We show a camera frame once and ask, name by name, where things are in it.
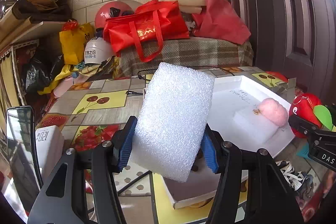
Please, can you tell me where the red plush tomato toy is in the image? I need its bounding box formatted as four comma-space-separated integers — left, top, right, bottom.
289, 93, 323, 130

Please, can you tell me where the pink plush pig toy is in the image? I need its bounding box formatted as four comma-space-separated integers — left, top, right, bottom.
253, 98, 288, 127

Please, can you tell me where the white foam block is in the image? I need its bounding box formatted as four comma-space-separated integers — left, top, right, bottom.
130, 62, 215, 182

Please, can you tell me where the black smartphone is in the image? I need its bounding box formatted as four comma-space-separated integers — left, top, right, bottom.
6, 106, 43, 211

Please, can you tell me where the white charger box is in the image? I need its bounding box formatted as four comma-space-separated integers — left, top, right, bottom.
35, 126, 64, 182

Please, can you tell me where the white shallow tray box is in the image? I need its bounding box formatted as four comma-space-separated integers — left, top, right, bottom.
142, 74, 303, 210

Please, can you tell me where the plaid covered bench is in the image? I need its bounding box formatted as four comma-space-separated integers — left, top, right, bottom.
114, 37, 253, 77

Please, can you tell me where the white helmet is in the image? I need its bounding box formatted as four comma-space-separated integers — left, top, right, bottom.
84, 37, 115, 64

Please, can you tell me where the yellow shopping bag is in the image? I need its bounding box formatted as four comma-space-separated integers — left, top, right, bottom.
59, 19, 95, 65

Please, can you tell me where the wooden shelf unit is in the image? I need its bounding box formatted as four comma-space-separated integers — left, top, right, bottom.
1, 0, 71, 105

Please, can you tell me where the red tote bag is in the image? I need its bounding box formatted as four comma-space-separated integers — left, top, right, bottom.
102, 0, 190, 63

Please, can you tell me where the red helmet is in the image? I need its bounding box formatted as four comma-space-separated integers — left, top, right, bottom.
94, 1, 134, 30

